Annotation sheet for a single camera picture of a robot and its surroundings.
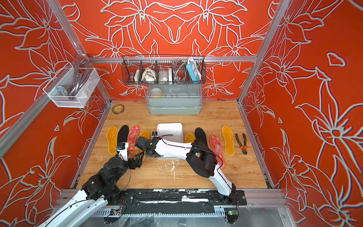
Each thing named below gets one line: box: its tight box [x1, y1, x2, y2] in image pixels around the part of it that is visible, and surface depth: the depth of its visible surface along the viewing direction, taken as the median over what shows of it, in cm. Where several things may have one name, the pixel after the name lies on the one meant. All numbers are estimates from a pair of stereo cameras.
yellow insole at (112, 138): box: [106, 125, 118, 156], surface depth 97 cm
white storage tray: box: [156, 122, 184, 143], surface depth 102 cm
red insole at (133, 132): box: [127, 124, 140, 157], surface depth 100 cm
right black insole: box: [194, 127, 208, 147], surface depth 100 cm
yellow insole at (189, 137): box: [184, 132, 196, 144], surface depth 99 cm
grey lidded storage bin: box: [146, 84, 203, 115], surface depth 102 cm
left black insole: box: [117, 124, 130, 147], surface depth 102 cm
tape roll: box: [111, 104, 125, 115], surface depth 116 cm
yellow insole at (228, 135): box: [221, 125, 235, 157], surface depth 97 cm
